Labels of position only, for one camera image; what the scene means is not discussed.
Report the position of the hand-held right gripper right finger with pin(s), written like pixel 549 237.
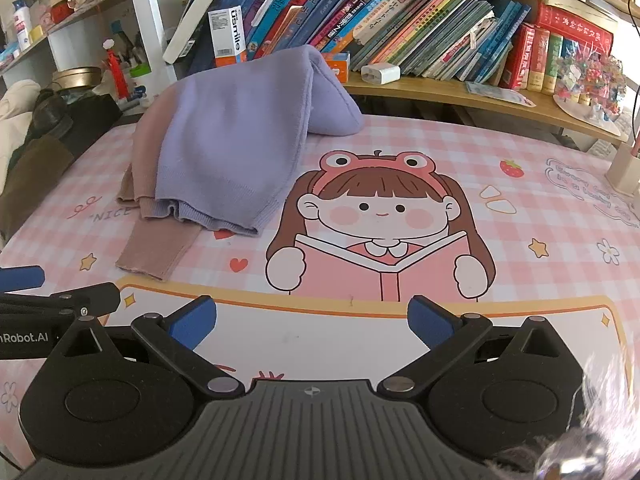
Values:
pixel 430 322

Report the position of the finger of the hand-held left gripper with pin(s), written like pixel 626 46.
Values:
pixel 22 278
pixel 95 297

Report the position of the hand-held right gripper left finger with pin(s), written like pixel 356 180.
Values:
pixel 192 325

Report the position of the purple and pink knit sweater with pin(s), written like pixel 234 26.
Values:
pixel 225 135

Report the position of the brown cloth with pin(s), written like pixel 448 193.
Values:
pixel 30 180

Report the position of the pink checkered cartoon table mat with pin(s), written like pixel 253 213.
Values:
pixel 450 170

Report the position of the cream cloth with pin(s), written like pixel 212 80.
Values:
pixel 12 115

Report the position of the black bag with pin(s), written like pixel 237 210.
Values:
pixel 75 115

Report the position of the gold round tin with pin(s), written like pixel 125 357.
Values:
pixel 75 77

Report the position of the white tub with green lid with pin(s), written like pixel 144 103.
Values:
pixel 141 75

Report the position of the white and wooden bookshelf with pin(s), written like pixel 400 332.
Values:
pixel 450 96

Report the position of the light blue paper card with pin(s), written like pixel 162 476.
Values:
pixel 500 94

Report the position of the beige pen holder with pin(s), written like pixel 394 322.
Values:
pixel 622 172

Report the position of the white lotion bottle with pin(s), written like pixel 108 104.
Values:
pixel 22 25

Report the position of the red container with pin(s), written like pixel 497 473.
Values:
pixel 60 12

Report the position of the flat orange and white box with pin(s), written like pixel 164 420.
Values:
pixel 337 67

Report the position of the colourful flower ornament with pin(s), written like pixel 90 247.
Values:
pixel 592 80

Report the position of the tall white and orange box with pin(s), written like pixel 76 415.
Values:
pixel 227 35

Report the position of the thick leaning white book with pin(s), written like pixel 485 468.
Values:
pixel 195 20

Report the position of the row of colourful books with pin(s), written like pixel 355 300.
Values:
pixel 400 25

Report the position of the red thick book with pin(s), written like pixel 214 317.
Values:
pixel 575 27

